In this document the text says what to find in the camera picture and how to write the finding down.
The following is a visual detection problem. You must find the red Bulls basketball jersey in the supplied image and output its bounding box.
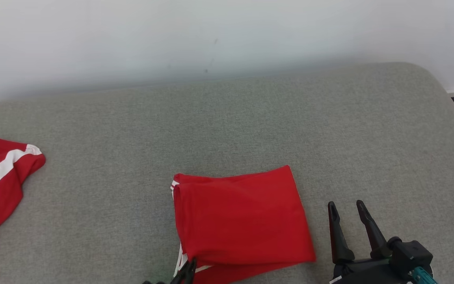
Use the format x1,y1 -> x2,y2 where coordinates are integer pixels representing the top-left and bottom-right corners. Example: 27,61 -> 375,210
170,165 -> 317,284

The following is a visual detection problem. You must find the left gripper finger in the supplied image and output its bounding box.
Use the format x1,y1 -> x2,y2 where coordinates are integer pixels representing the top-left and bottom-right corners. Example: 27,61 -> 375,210
169,258 -> 198,284

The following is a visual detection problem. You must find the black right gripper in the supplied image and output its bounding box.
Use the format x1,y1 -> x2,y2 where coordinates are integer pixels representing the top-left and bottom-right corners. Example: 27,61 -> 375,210
327,200 -> 409,284

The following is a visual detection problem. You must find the grey fabric panel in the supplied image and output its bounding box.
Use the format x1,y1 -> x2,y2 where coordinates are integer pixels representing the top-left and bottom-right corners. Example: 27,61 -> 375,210
0,62 -> 454,284

